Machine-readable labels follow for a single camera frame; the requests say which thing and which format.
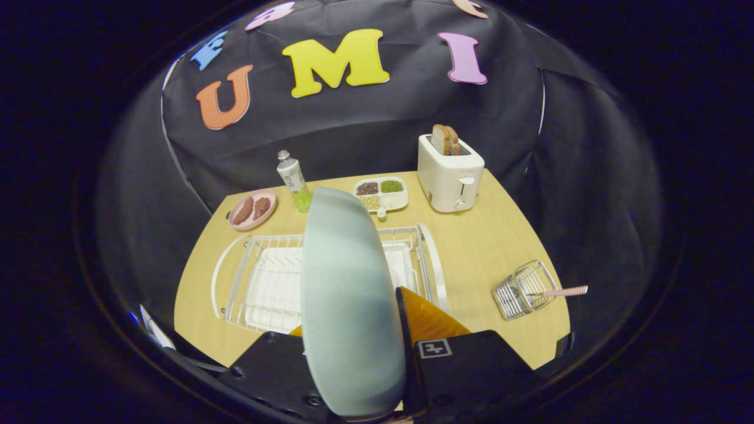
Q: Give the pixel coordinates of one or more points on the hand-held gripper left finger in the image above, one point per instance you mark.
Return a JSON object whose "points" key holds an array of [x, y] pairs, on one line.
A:
{"points": [[271, 371]]}

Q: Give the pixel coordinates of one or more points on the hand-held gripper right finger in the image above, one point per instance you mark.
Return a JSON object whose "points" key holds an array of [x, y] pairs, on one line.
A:
{"points": [[405, 321]]}

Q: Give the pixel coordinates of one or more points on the pale green plate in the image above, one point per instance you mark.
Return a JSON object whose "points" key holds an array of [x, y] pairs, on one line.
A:
{"points": [[347, 294]]}

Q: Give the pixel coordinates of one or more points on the pink plate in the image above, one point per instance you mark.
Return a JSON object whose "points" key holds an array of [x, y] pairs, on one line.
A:
{"points": [[247, 226]]}

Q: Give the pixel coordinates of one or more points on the white drip tray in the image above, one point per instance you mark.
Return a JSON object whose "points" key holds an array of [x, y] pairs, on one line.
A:
{"points": [[271, 288]]}

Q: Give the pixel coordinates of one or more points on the white divided tray with grains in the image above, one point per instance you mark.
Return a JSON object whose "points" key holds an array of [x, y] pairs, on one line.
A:
{"points": [[394, 201]]}

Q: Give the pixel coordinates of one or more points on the white toaster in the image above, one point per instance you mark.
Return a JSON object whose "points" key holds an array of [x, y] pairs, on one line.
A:
{"points": [[447, 176]]}

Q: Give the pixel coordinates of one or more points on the brown meat piece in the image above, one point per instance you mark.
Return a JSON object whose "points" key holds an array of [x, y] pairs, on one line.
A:
{"points": [[261, 208], [242, 211]]}

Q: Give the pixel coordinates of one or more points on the clear bottle with green liquid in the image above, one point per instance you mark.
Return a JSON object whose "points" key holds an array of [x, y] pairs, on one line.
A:
{"points": [[294, 182]]}

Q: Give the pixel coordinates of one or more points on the light bread slice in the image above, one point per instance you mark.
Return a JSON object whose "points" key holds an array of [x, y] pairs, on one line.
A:
{"points": [[438, 140]]}

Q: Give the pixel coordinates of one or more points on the black backdrop cloth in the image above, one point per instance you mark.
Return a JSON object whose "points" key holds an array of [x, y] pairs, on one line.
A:
{"points": [[353, 129]]}

